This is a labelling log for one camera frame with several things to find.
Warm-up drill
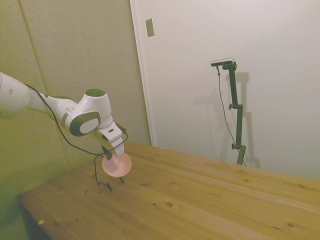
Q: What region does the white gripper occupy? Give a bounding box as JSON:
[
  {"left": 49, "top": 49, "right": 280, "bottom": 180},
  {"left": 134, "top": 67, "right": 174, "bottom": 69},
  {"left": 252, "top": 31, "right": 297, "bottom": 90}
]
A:
[{"left": 97, "top": 121, "right": 126, "bottom": 161}]

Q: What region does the pink plastic bowl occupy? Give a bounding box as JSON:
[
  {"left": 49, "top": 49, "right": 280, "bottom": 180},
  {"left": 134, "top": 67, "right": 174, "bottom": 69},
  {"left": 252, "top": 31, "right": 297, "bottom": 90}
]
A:
[{"left": 101, "top": 152, "right": 133, "bottom": 179}]

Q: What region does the black wire dish rack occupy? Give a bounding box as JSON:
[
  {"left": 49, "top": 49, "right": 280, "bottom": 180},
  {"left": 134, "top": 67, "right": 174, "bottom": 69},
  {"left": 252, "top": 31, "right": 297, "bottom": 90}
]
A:
[{"left": 93, "top": 154, "right": 125, "bottom": 192}]

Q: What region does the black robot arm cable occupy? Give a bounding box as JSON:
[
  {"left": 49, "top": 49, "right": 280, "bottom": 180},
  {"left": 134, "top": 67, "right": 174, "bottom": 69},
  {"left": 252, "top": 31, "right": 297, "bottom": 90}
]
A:
[{"left": 24, "top": 83, "right": 130, "bottom": 156}]

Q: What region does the white door frame trim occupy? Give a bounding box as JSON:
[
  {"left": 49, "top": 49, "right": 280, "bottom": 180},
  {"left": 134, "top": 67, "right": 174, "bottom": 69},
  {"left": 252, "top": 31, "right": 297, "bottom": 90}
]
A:
[{"left": 129, "top": 0, "right": 156, "bottom": 148}]

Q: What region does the grey wall plate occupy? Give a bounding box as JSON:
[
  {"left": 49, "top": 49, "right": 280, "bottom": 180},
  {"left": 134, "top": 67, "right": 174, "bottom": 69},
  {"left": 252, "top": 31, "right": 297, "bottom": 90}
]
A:
[{"left": 145, "top": 17, "right": 156, "bottom": 38}]

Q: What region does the black articulated camera stand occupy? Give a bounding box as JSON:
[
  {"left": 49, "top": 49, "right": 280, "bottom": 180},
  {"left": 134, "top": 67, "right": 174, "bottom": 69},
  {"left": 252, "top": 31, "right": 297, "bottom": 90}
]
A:
[{"left": 222, "top": 62, "right": 248, "bottom": 166}]

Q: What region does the grey stereo camera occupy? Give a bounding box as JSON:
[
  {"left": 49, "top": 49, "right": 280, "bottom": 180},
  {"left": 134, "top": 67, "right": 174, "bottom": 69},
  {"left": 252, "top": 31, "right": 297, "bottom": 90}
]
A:
[{"left": 210, "top": 57, "right": 235, "bottom": 68}]

